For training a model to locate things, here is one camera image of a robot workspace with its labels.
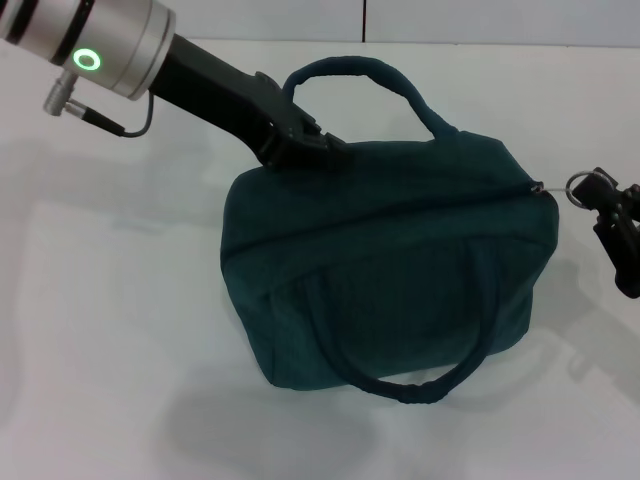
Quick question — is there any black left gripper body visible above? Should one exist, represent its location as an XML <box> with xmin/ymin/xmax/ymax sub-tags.
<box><xmin>148</xmin><ymin>33</ymin><xmax>297</xmax><ymax>167</ymax></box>

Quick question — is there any dark teal fabric lunch bag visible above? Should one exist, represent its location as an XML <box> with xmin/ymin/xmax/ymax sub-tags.
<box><xmin>219</xmin><ymin>55</ymin><xmax>602</xmax><ymax>407</ymax></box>

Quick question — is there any black wrist cable with connector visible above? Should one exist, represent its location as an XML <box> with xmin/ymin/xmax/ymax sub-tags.
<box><xmin>42</xmin><ymin>69</ymin><xmax>154</xmax><ymax>139</ymax></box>

